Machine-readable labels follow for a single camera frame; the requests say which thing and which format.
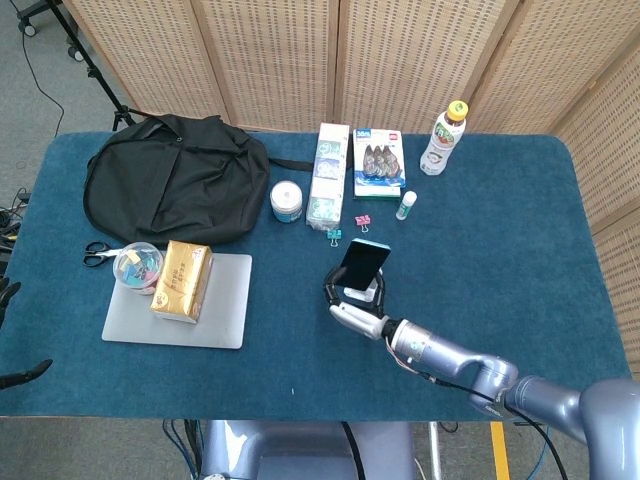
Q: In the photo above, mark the black smartphone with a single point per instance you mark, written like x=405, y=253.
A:
x=362, y=264

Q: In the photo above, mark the silver laptop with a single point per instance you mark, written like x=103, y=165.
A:
x=190, y=305

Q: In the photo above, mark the white phone stand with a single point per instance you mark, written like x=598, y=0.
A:
x=367, y=292

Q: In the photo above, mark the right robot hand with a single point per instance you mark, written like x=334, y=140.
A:
x=354, y=307

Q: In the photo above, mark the blue white product box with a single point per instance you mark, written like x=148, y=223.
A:
x=377, y=165

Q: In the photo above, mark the yellow cap drink bottle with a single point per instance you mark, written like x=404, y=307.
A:
x=441, y=145

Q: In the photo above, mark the black tripod stand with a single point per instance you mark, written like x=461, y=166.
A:
x=95, y=65

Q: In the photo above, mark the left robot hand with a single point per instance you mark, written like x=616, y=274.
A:
x=20, y=370

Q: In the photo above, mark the long white green box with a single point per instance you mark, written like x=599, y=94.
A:
x=327, y=177

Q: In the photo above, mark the teal binder clip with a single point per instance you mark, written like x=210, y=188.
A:
x=334, y=235

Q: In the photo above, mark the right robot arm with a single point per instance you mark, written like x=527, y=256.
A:
x=505, y=380

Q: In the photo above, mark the small white glue stick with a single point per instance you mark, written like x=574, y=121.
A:
x=405, y=205

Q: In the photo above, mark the pink binder clip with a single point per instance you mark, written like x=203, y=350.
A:
x=362, y=220

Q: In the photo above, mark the black backpack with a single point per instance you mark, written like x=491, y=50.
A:
x=175, y=177

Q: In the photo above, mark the blue table mat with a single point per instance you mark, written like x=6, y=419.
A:
x=480, y=240

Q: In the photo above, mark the clear tub of clips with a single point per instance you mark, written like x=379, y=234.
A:
x=136, y=268

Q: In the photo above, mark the round white blue jar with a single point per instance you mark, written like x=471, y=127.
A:
x=286, y=201

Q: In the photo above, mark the gold tissue pack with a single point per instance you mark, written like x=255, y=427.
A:
x=181, y=285

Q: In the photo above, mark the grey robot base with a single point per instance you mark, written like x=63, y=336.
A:
x=305, y=452

